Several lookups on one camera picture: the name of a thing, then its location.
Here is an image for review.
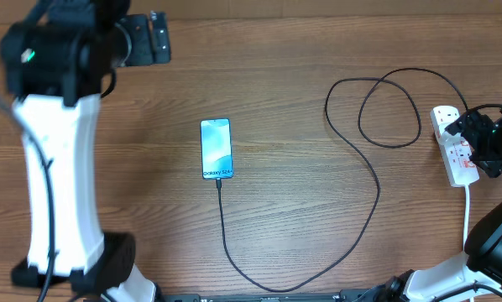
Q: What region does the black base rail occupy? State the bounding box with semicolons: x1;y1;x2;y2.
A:
163;284;384;302

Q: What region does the blue Galaxy smartphone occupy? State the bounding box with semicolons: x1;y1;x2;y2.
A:
200;118;234;180

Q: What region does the white charger plug adapter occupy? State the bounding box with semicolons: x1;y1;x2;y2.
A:
436;124;463;145

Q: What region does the white power strip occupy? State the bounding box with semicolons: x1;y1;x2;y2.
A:
430;106;479;187

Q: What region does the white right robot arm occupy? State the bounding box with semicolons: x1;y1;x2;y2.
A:
372;104;502;301

